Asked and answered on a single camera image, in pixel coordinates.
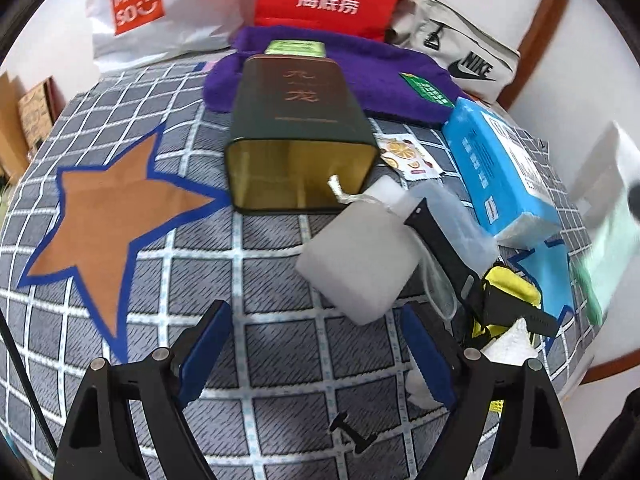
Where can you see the green tag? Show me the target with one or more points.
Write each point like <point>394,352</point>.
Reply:
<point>427,89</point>

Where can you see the green tissue packet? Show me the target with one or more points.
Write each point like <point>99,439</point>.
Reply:
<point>295,48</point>

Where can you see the white crumpled tissue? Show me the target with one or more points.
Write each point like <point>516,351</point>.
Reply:
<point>515,342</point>
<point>419,390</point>

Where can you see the fruit print packet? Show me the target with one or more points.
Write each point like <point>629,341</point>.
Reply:
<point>407,155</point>

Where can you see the blue tissue pack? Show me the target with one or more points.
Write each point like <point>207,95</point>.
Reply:
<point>480,160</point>

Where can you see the purple towel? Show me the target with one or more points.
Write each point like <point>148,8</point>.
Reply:
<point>380,75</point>

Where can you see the brown printed box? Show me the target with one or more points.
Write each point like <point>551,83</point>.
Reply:
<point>37,107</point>

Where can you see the brown wooden frame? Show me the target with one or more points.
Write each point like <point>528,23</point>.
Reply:
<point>545,30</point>

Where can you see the brown cardboard box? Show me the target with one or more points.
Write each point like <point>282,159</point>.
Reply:
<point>12,130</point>

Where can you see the clear plastic bag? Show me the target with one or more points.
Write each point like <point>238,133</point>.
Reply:
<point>450,210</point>

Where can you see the dark green tin box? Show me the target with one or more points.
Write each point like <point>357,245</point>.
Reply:
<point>295,110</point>

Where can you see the grey sling bag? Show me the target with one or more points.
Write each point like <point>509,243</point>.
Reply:
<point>450,35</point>

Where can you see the small black clip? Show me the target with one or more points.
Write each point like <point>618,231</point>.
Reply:
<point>352,432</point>

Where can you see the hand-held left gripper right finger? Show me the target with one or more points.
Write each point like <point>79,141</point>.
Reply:
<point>425,360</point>

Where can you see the white plastic shopping bag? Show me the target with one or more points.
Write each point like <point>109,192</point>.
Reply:
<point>200,5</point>

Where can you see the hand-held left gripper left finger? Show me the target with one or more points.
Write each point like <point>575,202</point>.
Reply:
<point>200,355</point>

